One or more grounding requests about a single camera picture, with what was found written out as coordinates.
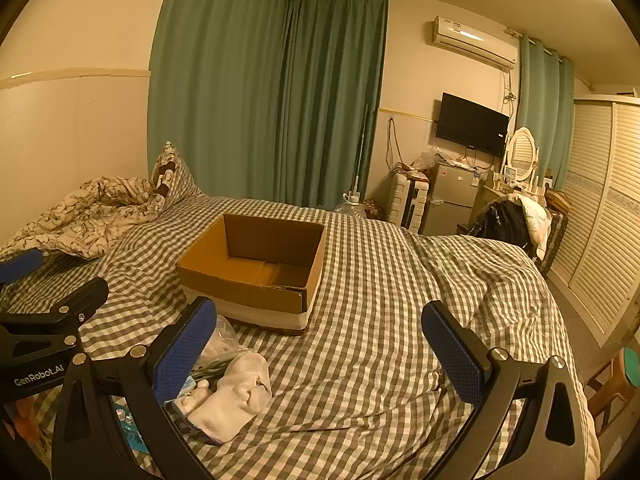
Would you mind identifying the narrow green curtain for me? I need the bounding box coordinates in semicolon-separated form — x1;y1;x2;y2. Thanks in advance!
517;32;576;191

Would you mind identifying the clear plastic bag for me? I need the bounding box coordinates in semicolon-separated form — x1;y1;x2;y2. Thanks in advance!
192;314;241;376

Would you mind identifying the grey checkered bed quilt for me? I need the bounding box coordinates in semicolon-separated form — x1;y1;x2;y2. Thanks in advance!
0;195;601;480

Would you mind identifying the white coat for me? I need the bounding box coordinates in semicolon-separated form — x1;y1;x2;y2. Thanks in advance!
517;195;551;261

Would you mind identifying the small grey fridge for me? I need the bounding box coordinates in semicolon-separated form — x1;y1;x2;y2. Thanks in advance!
422;160;488;236

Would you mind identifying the black backpack on chair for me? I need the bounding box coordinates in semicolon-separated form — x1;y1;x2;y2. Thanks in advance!
470;200;533;256

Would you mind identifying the clear water jug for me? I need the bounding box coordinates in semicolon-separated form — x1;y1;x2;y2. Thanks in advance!
334;191;368;220

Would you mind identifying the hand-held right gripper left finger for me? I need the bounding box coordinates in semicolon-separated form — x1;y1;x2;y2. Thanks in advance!
51;296;218;480

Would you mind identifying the white suitcase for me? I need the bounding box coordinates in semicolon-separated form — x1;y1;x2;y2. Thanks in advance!
387;172;431;231

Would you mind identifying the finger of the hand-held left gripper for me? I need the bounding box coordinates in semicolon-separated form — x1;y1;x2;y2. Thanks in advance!
0;276;110;333
0;248;45;287

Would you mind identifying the black wall television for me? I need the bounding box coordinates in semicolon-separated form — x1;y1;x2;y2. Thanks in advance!
435;92;511;157

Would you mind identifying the thin mop pole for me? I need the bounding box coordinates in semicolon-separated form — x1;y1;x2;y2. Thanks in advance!
352;105;371;201

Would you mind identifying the white louvered wardrobe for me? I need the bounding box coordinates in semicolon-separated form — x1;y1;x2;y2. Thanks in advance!
547;95;640;351

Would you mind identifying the brown cardboard box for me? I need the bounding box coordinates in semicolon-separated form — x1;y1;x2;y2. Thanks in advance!
175;213;327;336

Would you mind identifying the dark striped suitcase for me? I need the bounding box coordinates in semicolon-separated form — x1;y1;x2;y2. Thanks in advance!
537;202;571;276

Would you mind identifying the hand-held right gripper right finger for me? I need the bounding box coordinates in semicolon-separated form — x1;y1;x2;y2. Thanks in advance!
421;301;594;480

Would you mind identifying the printed white blanket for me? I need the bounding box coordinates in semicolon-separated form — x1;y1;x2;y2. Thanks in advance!
0;176;168;260

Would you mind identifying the checkered pillow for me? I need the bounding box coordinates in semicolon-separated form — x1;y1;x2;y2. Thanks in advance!
150;141;203;211

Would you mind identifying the white sock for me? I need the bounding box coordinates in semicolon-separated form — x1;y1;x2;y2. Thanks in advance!
172;351;273;445

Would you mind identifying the oval white vanity mirror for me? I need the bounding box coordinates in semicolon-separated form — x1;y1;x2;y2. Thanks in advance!
505;127;541;183

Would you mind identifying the wide green curtain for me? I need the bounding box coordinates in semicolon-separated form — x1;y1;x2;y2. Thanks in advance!
147;0;390;209

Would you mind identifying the white air conditioner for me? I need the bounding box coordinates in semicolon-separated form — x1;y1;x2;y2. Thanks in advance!
426;15;518;71

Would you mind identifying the silver blister pack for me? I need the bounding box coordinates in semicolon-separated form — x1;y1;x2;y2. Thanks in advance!
112;395;151;456

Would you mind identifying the white dressing table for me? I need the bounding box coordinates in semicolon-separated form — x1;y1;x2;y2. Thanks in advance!
480;180;556;211

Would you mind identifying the grey-green plastic strip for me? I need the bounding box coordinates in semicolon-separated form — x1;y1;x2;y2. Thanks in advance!
192;359;237;382

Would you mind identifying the green wooden stool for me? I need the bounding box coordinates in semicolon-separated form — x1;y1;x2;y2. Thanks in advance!
585;347;640;431

